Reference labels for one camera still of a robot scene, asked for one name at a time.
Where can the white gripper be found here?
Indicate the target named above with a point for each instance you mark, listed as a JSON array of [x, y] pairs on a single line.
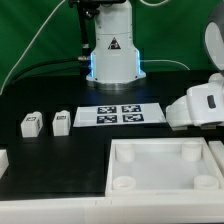
[[202, 105]]

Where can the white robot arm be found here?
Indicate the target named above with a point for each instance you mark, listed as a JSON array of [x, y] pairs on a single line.
[[115, 65]]

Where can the green backdrop curtain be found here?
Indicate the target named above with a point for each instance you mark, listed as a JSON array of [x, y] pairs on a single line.
[[169, 37]]

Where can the white paper with tags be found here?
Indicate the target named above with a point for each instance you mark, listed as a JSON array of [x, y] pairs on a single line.
[[149, 113]]

